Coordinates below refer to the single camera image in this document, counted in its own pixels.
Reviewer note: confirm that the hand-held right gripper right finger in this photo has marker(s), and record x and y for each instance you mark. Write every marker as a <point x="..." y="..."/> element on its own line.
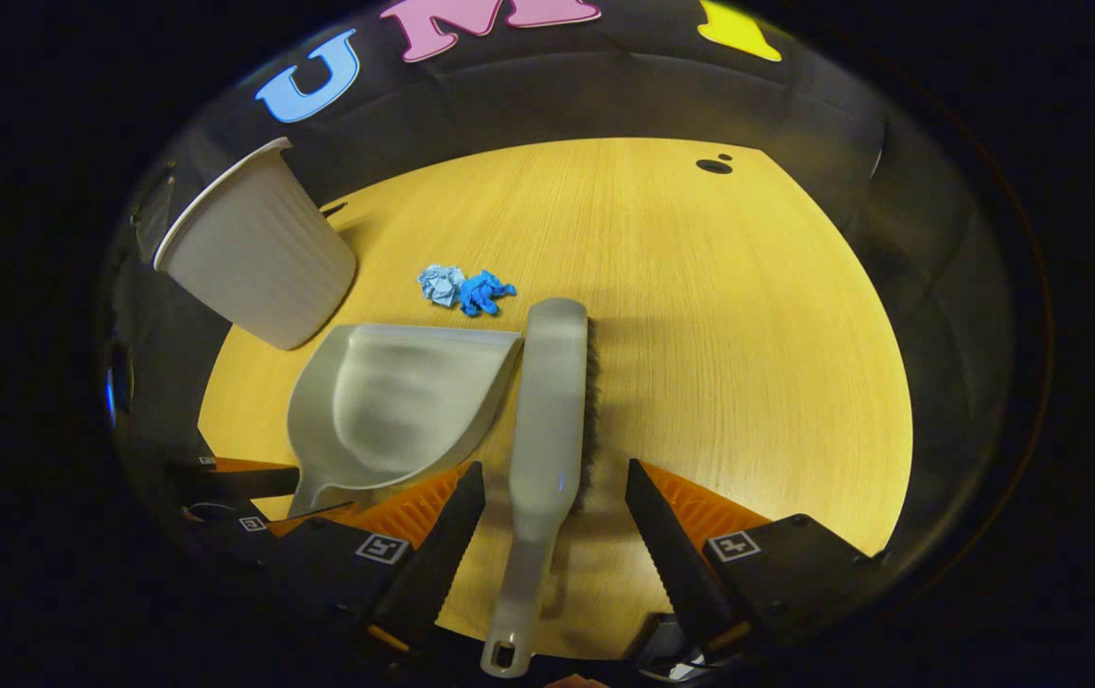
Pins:
<point x="676" y="564"/>

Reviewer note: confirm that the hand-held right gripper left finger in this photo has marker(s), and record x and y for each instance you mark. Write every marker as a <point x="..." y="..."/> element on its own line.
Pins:
<point x="442" y="564"/>

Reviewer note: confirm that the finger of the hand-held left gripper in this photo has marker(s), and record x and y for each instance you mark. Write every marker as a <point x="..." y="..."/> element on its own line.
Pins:
<point x="242" y="530"/>
<point x="232" y="481"/>

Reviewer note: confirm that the grey dustpan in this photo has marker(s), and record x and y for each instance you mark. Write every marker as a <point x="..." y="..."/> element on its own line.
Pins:
<point x="395" y="401"/>

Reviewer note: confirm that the small grey broom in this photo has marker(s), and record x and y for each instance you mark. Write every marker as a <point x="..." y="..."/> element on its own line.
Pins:
<point x="547" y="411"/>

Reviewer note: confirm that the white garbage bin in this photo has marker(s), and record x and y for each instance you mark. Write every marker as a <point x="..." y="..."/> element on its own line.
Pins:
<point x="256" y="258"/>

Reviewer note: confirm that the light blue paper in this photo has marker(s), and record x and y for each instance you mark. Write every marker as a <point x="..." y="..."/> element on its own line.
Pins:
<point x="440" y="285"/>

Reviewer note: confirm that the wooden desktop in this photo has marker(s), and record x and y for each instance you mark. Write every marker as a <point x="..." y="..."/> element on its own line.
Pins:
<point x="748" y="334"/>

